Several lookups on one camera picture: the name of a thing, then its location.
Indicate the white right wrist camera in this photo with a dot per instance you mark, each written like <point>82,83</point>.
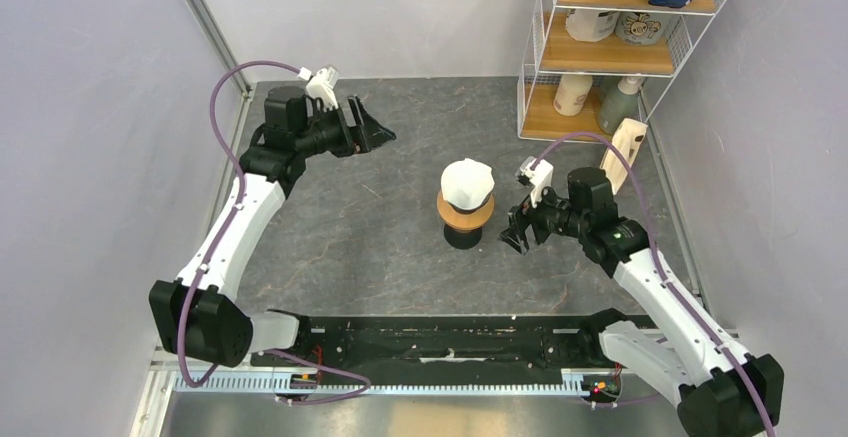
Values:
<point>536,174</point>

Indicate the white paper coffee filter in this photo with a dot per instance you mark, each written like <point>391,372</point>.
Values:
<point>466,181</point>

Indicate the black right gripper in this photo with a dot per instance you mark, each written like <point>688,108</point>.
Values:
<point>520,217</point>

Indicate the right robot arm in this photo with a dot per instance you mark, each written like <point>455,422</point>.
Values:
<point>716,386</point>

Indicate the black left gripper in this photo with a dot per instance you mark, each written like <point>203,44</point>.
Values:
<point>366,135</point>

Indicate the green spray bottle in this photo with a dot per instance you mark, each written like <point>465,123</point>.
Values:
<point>619,100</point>

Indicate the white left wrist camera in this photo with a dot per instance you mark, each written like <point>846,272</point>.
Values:
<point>320,85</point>

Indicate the white bottle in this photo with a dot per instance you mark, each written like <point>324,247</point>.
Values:
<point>571,94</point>

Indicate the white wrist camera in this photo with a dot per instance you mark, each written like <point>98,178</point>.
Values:
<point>536,174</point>
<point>320,85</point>

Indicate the white wire shelf rack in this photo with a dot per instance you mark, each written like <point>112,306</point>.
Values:
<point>550,53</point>

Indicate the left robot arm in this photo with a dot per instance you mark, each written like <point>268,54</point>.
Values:
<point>196,314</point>

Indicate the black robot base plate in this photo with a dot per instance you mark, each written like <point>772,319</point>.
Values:
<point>462,350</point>

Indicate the orange coffee dripper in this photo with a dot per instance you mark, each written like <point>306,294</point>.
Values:
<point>463,230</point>

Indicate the white jar with label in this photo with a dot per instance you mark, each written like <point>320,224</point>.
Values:
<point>587,25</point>

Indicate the wooden holder block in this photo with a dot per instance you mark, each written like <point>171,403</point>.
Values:
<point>627,140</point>

